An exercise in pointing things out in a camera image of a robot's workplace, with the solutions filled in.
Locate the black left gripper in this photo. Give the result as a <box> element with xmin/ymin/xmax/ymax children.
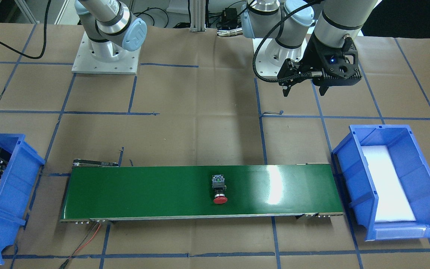
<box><xmin>277</xmin><ymin>34</ymin><xmax>362</xmax><ymax>97</ymax></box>

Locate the red push button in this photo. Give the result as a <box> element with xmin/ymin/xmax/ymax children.
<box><xmin>211</xmin><ymin>175</ymin><xmax>228</xmax><ymax>204</ymax></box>

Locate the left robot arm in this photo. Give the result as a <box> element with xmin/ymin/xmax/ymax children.
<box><xmin>240</xmin><ymin>0</ymin><xmax>376</xmax><ymax>96</ymax></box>

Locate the blue destination bin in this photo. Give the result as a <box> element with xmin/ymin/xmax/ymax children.
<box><xmin>0</xmin><ymin>133</ymin><xmax>45</xmax><ymax>265</ymax></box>

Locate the green conveyor belt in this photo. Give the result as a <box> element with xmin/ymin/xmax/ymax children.
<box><xmin>60</xmin><ymin>164</ymin><xmax>343</xmax><ymax>222</ymax></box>

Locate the black power adapter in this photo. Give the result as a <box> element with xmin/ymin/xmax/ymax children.
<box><xmin>221</xmin><ymin>7</ymin><xmax>237</xmax><ymax>23</ymax></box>

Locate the blue source bin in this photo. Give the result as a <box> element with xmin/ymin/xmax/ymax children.
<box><xmin>333</xmin><ymin>125</ymin><xmax>430</xmax><ymax>241</ymax></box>

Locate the white foam pad source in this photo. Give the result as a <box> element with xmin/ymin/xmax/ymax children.
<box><xmin>362</xmin><ymin>145</ymin><xmax>416</xmax><ymax>223</ymax></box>

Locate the black braided cable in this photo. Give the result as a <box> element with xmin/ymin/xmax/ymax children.
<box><xmin>253</xmin><ymin>0</ymin><xmax>324</xmax><ymax>83</ymax></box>

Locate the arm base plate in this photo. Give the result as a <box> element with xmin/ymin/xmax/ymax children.
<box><xmin>256</xmin><ymin>38</ymin><xmax>307</xmax><ymax>79</ymax></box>
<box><xmin>72</xmin><ymin>33</ymin><xmax>141</xmax><ymax>75</ymax></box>

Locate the red black wire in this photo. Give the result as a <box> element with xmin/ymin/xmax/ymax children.
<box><xmin>59</xmin><ymin>222</ymin><xmax>103</xmax><ymax>269</ymax></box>

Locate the aluminium frame post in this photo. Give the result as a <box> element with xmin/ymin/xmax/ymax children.
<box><xmin>188</xmin><ymin>0</ymin><xmax>208</xmax><ymax>33</ymax></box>

